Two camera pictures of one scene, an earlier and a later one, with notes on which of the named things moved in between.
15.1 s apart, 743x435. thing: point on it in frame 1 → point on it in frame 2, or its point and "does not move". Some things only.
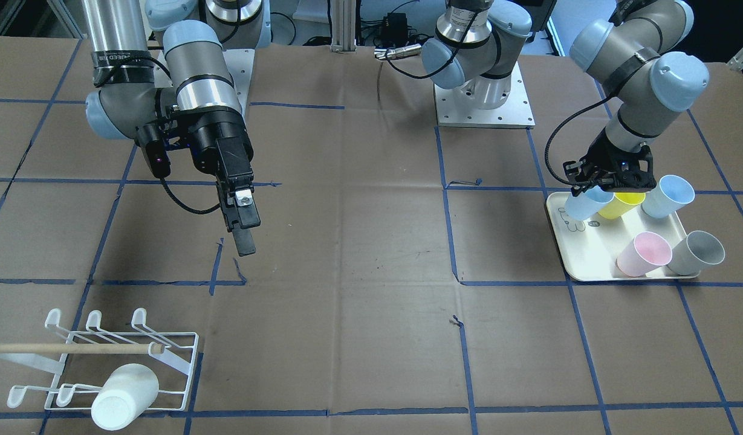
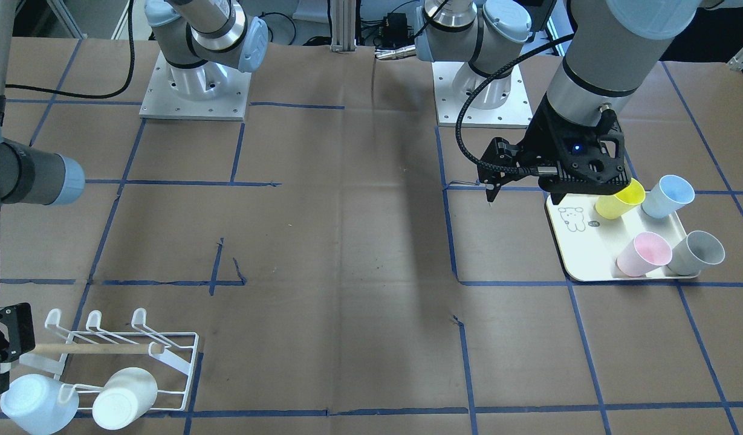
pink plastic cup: (647, 252) does not move
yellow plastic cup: (621, 203) does not move
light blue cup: (586, 205) → (40, 404)
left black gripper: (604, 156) → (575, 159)
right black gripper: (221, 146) → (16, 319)
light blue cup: (671, 193) does not move
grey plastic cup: (698, 252) does not move
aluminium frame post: (343, 26) does not move
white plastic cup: (128, 392) does not move
